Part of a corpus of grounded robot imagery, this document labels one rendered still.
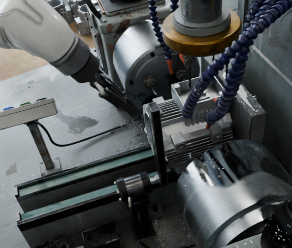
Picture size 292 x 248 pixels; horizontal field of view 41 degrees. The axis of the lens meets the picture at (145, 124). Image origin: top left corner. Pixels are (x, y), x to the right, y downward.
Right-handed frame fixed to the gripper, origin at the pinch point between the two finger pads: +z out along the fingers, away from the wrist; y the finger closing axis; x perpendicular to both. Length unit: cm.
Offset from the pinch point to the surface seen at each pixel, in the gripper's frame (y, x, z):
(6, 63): 205, 99, 53
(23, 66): 194, 87, 60
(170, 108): -5.9, -8.8, 4.4
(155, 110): -20.8, -9.0, -11.7
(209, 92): -5.0, -19.0, 9.6
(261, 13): -24.8, -35.7, -17.8
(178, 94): -5.8, -12.7, 2.5
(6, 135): 40, 52, 5
